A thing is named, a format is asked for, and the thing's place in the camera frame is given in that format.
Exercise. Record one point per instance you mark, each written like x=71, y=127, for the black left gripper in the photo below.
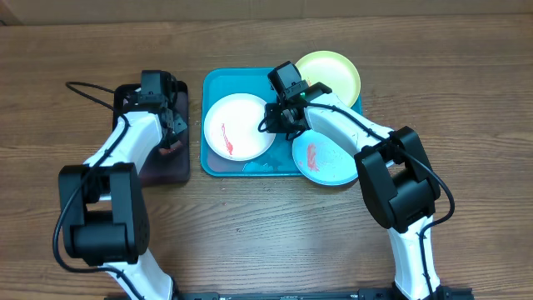
x=181, y=127

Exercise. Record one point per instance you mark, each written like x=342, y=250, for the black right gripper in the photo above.
x=277, y=116

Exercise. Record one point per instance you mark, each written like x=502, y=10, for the green and pink sponge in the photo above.
x=173, y=148

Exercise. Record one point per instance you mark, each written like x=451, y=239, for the teal serving tray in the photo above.
x=277, y=161

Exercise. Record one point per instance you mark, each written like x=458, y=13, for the light blue plate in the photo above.
x=322, y=161

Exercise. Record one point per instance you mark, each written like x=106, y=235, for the white plate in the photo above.
x=231, y=127

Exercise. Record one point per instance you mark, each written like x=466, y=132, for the yellow plate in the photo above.
x=335, y=71

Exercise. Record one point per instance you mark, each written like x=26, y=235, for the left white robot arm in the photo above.
x=103, y=225

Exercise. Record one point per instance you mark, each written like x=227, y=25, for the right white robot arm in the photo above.
x=397, y=182

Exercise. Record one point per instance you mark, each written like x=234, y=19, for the dark maroon tray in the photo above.
x=174, y=168

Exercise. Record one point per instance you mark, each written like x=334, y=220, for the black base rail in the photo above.
x=376, y=293

